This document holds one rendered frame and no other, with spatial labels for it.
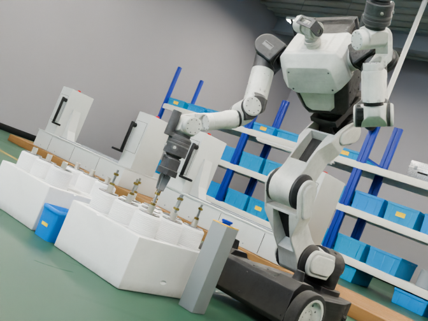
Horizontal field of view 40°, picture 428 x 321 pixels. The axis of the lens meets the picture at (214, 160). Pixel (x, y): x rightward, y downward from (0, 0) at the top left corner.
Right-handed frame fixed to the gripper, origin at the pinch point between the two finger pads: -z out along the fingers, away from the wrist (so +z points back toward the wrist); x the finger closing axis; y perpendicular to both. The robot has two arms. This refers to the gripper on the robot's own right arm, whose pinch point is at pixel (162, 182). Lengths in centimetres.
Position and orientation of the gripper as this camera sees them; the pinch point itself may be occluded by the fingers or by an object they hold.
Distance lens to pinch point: 217.7
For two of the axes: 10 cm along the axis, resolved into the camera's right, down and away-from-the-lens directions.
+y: -8.7, -3.7, -3.3
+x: -3.2, -0.9, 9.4
